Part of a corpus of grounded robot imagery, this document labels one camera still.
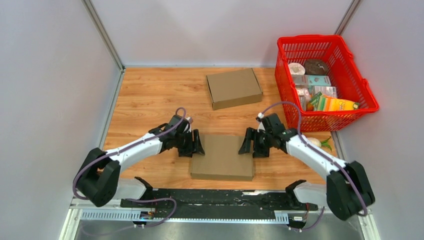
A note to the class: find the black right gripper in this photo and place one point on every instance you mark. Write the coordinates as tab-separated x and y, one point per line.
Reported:
251	134

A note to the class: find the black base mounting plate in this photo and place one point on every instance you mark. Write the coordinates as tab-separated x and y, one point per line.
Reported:
222	204

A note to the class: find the brown cardboard sheet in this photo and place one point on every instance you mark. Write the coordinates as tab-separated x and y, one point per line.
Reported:
222	161

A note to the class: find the green leafy item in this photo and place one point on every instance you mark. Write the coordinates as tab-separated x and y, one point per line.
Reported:
325	143

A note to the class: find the brown cardboard box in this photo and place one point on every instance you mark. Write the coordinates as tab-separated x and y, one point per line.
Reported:
234	88

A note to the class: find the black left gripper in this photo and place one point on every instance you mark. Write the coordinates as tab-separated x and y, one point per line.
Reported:
196	148

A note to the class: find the red plastic basket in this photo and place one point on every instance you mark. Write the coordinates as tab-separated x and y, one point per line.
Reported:
343	74

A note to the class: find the white egg-shaped object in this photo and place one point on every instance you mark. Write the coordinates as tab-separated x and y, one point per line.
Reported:
314	141

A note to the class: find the green product box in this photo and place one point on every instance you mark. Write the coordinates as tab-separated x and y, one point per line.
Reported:
313	103

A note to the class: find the pink white product box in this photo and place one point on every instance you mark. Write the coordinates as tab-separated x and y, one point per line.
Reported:
305	94

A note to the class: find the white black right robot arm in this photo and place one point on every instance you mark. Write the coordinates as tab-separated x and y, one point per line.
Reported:
347	189

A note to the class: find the aluminium rail frame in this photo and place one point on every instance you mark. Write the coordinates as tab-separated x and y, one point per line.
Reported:
85	221

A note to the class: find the white round container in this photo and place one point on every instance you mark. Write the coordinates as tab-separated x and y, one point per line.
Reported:
296	68

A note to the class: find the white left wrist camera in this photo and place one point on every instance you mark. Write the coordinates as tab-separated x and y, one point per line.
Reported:
189	120

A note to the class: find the orange yellow product box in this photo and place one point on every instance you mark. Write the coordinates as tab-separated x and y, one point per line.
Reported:
331	104

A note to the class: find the teal product box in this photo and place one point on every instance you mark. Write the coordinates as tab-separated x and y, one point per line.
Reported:
308	81

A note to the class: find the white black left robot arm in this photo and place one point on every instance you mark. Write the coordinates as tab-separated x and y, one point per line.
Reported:
98	179

